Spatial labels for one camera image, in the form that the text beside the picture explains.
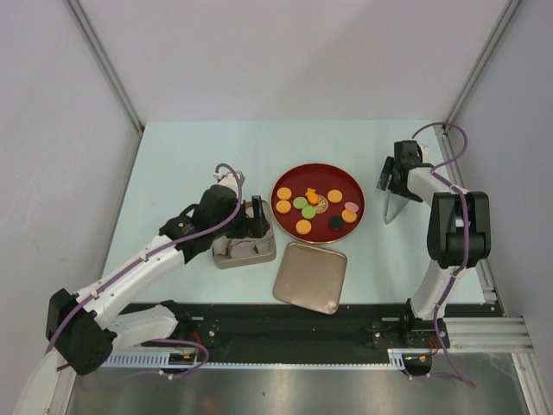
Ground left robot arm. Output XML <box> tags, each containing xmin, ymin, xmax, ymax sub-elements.
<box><xmin>46</xmin><ymin>183</ymin><xmax>270</xmax><ymax>375</ymax></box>

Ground black sandwich cookie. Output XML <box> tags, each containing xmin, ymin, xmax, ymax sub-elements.
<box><xmin>328</xmin><ymin>215</ymin><xmax>344</xmax><ymax>231</ymax></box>

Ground white paper cookie cups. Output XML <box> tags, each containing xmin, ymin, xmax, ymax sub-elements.
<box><xmin>212</xmin><ymin>238</ymin><xmax>275</xmax><ymax>259</ymax></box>

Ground metal serving tongs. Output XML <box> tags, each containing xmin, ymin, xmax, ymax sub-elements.
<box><xmin>383</xmin><ymin>191</ymin><xmax>410</xmax><ymax>226</ymax></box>

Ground orange biscuit cookie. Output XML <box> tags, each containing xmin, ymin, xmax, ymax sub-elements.
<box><xmin>327</xmin><ymin>189</ymin><xmax>343</xmax><ymax>204</ymax></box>
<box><xmin>341</xmin><ymin>209</ymin><xmax>358</xmax><ymax>224</ymax></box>
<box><xmin>275</xmin><ymin>200</ymin><xmax>291</xmax><ymax>214</ymax></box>
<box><xmin>296</xmin><ymin>220</ymin><xmax>312</xmax><ymax>235</ymax></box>
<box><xmin>276</xmin><ymin>187</ymin><xmax>292</xmax><ymax>201</ymax></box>

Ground gold cookie tin box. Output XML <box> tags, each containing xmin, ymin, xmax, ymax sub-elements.
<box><xmin>211</xmin><ymin>195</ymin><xmax>277</xmax><ymax>270</ymax></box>

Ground orange fish-shaped cookie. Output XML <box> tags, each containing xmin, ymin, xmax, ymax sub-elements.
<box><xmin>305</xmin><ymin>188</ymin><xmax>319</xmax><ymax>205</ymax></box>

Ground green sandwich cookie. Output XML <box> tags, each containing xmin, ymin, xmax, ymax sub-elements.
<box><xmin>293</xmin><ymin>196</ymin><xmax>308</xmax><ymax>210</ymax></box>
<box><xmin>301</xmin><ymin>206</ymin><xmax>316</xmax><ymax>220</ymax></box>

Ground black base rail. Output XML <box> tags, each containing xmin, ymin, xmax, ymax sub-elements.
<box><xmin>116</xmin><ymin>302</ymin><xmax>505</xmax><ymax>364</ymax></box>

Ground pink sandwich cookie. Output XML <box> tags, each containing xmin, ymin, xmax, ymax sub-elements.
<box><xmin>344</xmin><ymin>201</ymin><xmax>359</xmax><ymax>213</ymax></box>

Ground aluminium frame right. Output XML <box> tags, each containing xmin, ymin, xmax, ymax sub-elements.
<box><xmin>434</xmin><ymin>121</ymin><xmax>552</xmax><ymax>414</ymax></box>

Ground red round tray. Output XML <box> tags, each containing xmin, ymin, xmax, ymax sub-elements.
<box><xmin>269</xmin><ymin>163</ymin><xmax>365</xmax><ymax>244</ymax></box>

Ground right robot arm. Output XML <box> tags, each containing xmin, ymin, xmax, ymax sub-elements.
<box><xmin>377</xmin><ymin>140</ymin><xmax>492</xmax><ymax>348</ymax></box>

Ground orange biscuit cookie bottom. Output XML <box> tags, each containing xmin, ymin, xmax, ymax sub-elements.
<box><xmin>296</xmin><ymin>220</ymin><xmax>312</xmax><ymax>235</ymax></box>

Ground white cable duct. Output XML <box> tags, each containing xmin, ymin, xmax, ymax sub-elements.
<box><xmin>102</xmin><ymin>351</ymin><xmax>404</xmax><ymax>370</ymax></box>

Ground gold tin lid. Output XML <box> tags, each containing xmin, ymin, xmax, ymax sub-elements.
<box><xmin>273</xmin><ymin>242</ymin><xmax>347</xmax><ymax>316</ymax></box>

